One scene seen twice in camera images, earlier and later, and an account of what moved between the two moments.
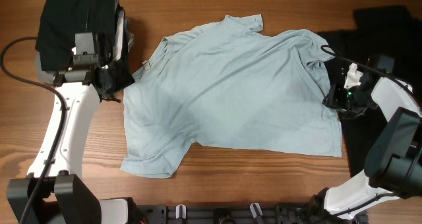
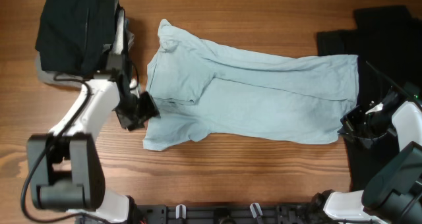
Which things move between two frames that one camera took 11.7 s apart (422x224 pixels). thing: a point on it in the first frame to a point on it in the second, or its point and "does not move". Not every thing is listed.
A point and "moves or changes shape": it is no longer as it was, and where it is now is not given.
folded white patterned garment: (119, 36) does not move
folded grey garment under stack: (49, 77) does not move
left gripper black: (124, 78) to (150, 109)
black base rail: (295, 213) does not move
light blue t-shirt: (229, 85) moves or changes shape
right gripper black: (333, 100) to (347, 122)
